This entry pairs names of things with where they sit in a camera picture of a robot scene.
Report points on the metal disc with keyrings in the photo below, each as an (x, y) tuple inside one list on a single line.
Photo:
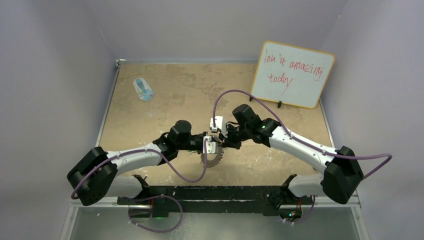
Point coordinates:
[(212, 158)]

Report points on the whiteboard with yellow frame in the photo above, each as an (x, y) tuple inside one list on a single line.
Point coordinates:
[(291, 75)]

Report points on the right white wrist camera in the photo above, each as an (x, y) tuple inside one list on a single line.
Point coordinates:
[(218, 125)]

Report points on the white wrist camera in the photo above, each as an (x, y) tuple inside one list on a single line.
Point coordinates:
[(211, 145), (218, 125)]

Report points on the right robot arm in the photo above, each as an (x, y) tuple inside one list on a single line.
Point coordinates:
[(338, 174)]

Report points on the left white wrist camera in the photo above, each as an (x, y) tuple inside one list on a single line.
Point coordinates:
[(211, 145)]

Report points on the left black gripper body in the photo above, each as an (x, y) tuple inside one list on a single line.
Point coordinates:
[(195, 140)]

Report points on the black base beam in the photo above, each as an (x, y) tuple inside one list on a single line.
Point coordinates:
[(268, 200)]

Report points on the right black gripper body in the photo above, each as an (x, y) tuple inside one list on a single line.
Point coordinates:
[(235, 136)]

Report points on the blue white blister package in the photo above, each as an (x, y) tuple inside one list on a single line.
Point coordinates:
[(143, 90)]

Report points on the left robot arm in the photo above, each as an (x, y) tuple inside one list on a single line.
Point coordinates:
[(97, 174)]

